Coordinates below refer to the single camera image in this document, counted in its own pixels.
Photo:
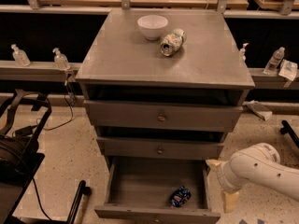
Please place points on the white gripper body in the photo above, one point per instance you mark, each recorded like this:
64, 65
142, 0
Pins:
222, 175

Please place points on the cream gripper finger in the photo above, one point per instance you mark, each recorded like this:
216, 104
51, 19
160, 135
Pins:
213, 164
230, 200

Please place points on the blue pepsi can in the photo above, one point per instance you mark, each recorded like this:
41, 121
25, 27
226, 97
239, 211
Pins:
180, 196

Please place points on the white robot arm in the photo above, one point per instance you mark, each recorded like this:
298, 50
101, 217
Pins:
258, 164

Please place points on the open bottom grey drawer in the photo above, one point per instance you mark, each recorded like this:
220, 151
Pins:
140, 189

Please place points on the grey drawer cabinet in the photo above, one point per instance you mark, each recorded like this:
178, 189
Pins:
123, 66

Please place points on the middle grey drawer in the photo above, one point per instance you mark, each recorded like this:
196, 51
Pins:
159, 148

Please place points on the top grey drawer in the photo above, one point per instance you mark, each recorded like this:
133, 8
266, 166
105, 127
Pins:
208, 118

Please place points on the green white soda can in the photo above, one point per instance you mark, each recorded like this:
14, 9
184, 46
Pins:
172, 42

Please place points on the grey box on floor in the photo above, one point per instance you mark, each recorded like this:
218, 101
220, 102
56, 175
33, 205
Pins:
259, 110

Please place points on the black chair leg right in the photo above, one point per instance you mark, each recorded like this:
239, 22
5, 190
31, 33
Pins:
287, 129

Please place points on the clear water bottle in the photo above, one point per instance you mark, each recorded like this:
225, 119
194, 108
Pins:
274, 61

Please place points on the clear sanitizer bottle right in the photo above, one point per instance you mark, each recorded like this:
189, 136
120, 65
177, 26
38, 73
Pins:
243, 51

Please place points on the clear sanitizer bottle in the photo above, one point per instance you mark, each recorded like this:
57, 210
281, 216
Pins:
20, 56
243, 51
60, 60

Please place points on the white plastic packet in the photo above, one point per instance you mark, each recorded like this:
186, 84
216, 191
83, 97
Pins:
288, 70

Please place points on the white bowl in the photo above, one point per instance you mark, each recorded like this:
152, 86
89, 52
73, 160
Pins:
152, 26

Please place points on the clear sanitizer bottle far left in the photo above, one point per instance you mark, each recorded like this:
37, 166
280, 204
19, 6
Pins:
20, 56

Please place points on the black chair with straps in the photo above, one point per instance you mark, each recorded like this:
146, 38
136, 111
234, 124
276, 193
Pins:
19, 160

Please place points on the grey metal ledge rail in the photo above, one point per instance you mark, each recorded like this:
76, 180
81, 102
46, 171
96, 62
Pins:
47, 71

